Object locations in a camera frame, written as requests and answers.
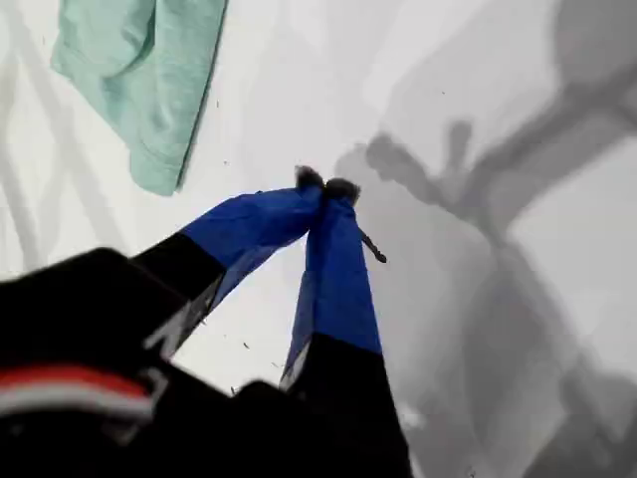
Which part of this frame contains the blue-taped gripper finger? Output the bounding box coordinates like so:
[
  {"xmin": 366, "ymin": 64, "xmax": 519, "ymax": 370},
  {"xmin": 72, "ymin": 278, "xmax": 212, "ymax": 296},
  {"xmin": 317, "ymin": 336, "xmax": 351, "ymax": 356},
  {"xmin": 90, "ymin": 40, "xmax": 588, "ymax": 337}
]
[
  {"xmin": 131, "ymin": 166, "xmax": 325, "ymax": 359},
  {"xmin": 279, "ymin": 177, "xmax": 407, "ymax": 439}
]

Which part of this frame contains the pale green T-shirt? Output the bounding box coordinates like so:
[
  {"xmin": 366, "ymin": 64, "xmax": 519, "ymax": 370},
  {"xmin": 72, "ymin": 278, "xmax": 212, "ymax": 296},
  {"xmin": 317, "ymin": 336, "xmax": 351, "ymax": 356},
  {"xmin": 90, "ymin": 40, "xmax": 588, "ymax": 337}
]
[{"xmin": 49, "ymin": 0, "xmax": 230, "ymax": 196}]

